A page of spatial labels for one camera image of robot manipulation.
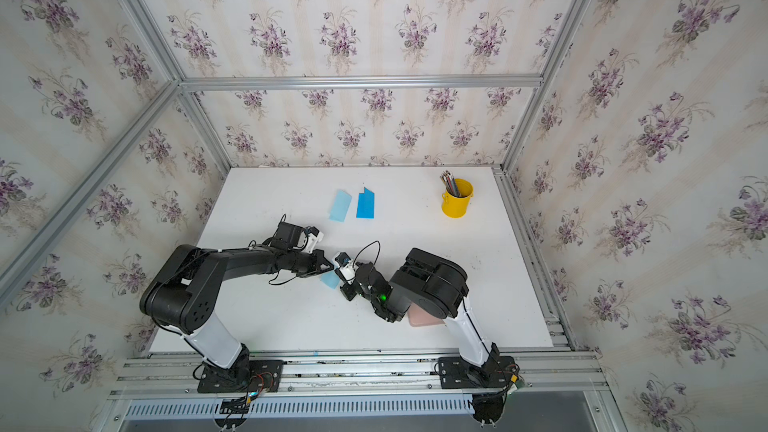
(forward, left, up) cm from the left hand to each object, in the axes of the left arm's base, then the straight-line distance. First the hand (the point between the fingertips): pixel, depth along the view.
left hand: (333, 269), depth 92 cm
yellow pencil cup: (+22, -42, +4) cm, 48 cm away
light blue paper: (+25, 0, 0) cm, 25 cm away
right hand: (0, -2, -1) cm, 2 cm away
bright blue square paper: (+25, -9, +1) cm, 27 cm away
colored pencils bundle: (+23, -38, +13) cm, 47 cm away
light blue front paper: (-3, 0, 0) cm, 3 cm away
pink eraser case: (-16, -25, +5) cm, 30 cm away
